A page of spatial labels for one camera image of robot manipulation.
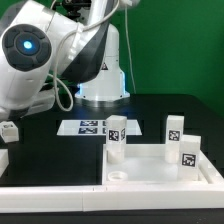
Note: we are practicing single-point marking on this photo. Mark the white square table top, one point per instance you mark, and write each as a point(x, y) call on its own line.
point(145, 164)

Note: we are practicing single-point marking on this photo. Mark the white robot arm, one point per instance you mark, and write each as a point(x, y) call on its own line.
point(39, 47)

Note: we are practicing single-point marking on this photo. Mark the white marker sheet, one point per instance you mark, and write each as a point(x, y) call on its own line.
point(94, 127)

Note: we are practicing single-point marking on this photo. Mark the white U-shaped obstacle fence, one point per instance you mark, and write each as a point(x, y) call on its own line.
point(121, 196)

